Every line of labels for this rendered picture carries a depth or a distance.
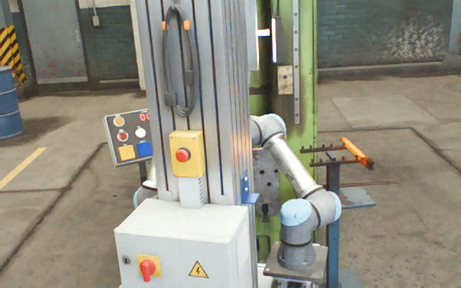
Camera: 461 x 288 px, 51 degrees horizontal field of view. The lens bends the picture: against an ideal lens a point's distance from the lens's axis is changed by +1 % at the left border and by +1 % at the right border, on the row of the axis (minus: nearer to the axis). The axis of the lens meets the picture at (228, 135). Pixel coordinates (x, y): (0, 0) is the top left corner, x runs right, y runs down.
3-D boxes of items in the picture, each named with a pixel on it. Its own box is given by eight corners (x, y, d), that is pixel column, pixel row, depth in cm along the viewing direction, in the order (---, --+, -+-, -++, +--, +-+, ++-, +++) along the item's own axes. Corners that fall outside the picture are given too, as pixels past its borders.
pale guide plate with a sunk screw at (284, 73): (292, 93, 288) (292, 65, 283) (278, 94, 288) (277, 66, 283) (292, 93, 290) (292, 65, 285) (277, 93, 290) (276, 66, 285)
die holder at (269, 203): (280, 215, 294) (278, 147, 280) (218, 219, 294) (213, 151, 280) (271, 178, 347) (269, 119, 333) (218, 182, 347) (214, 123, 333)
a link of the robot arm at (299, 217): (274, 235, 186) (272, 204, 182) (299, 224, 194) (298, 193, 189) (294, 248, 177) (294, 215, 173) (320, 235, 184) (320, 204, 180)
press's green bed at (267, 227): (282, 281, 309) (280, 215, 294) (224, 284, 309) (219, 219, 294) (273, 236, 362) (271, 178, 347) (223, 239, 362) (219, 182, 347)
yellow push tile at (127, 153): (135, 157, 260) (132, 144, 261) (121, 160, 257) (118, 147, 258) (135, 158, 262) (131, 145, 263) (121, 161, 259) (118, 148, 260)
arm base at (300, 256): (313, 271, 179) (313, 248, 176) (273, 267, 183) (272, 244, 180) (318, 250, 193) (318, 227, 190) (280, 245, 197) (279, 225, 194)
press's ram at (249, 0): (273, 69, 271) (271, -5, 258) (205, 73, 271) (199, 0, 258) (266, 57, 311) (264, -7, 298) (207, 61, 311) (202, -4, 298)
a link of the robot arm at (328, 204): (309, 236, 188) (239, 131, 211) (336, 224, 196) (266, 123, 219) (323, 222, 179) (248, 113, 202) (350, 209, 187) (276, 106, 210)
